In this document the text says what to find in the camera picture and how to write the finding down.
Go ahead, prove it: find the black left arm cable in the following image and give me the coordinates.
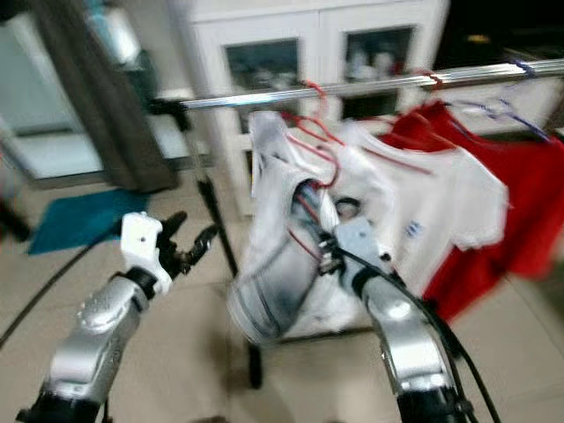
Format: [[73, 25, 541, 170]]
[[0, 225, 135, 349]]

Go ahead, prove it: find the grey curtain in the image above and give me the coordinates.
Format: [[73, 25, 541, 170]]
[[28, 0, 179, 195]]

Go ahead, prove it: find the teal floor mat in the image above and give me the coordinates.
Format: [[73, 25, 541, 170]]
[[25, 189, 151, 257]]

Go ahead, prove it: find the red t-shirt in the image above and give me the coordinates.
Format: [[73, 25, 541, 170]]
[[386, 100, 564, 325]]

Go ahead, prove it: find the blue plastic hanger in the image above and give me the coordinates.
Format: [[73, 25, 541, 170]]
[[449, 55, 554, 144]]

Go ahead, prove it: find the silver clothes rail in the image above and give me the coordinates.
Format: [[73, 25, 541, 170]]
[[148, 57, 564, 114]]

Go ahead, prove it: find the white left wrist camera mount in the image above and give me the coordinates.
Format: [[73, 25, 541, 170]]
[[120, 211, 174, 298]]

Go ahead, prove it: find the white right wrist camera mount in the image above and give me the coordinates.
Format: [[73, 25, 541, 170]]
[[330, 216, 387, 299]]

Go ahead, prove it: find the white printed t-shirt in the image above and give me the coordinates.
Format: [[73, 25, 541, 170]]
[[392, 141, 512, 296]]

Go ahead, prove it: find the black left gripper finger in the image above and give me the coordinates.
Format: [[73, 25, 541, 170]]
[[185, 224, 221, 267], [161, 210, 190, 246]]

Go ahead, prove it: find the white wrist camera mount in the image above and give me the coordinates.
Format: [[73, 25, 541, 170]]
[[120, 211, 174, 298], [330, 216, 387, 299]]

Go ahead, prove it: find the black clothes rack frame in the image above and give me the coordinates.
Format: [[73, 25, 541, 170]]
[[150, 97, 267, 390]]

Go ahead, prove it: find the red plastic hanger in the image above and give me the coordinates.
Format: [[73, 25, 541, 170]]
[[360, 141, 434, 177], [280, 79, 345, 261], [412, 67, 459, 146]]

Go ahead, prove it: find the plain white t-shirt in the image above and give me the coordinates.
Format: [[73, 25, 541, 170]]
[[339, 119, 433, 230]]

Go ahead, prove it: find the white glass-door cabinet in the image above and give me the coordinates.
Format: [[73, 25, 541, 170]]
[[188, 0, 452, 219]]

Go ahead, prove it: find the white framed glass door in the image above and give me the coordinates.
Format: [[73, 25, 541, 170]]
[[0, 11, 108, 182]]

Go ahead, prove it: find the white grey garment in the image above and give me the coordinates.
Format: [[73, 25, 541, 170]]
[[226, 110, 358, 346]]

